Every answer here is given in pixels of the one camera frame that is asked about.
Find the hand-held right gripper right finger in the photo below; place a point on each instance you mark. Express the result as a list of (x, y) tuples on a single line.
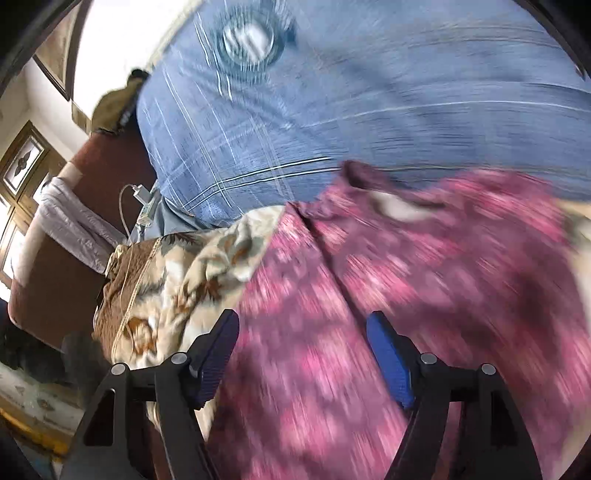
[(390, 360)]

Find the olive green cloth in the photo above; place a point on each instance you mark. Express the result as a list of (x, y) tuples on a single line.
[(115, 108)]

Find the purple floral garment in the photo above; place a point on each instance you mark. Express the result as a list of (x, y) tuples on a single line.
[(369, 258)]

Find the blue plaid duvet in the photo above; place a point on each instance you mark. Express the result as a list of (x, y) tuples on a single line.
[(369, 92)]

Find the grey cloth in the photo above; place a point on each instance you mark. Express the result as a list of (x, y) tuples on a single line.
[(74, 221)]

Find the large framed picture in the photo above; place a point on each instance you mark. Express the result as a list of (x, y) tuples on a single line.
[(57, 60)]

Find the brown headboard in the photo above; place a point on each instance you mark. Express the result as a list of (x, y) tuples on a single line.
[(46, 286)]

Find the beige leaf-print blanket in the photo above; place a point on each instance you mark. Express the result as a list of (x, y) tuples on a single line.
[(198, 277)]

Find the white power strip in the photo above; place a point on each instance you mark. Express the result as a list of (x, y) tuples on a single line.
[(148, 210)]

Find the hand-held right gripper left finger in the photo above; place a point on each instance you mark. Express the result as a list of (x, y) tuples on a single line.
[(217, 360)]

